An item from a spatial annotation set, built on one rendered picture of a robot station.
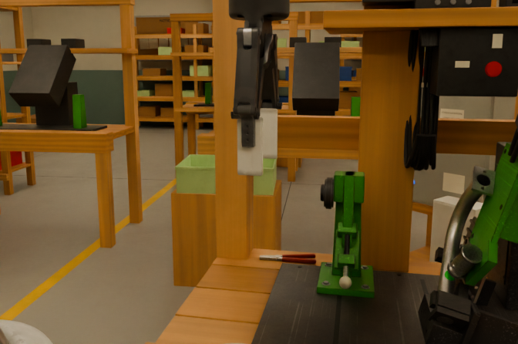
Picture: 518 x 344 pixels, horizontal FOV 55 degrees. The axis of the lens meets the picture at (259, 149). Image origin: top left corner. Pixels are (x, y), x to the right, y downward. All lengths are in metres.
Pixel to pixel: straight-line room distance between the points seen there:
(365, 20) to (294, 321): 0.67
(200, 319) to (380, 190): 0.55
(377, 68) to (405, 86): 0.08
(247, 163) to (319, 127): 0.80
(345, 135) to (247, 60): 0.84
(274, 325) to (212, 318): 0.15
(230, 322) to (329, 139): 0.57
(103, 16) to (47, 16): 1.35
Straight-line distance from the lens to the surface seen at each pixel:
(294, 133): 1.38
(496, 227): 0.97
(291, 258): 1.40
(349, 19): 1.16
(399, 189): 1.32
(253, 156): 0.58
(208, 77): 10.45
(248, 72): 0.55
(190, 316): 1.15
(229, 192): 1.36
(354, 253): 1.18
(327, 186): 1.15
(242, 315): 1.14
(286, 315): 1.09
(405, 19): 1.16
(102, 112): 12.08
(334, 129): 1.37
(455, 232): 1.11
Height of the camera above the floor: 1.42
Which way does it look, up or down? 10 degrees down
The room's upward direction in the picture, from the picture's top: straight up
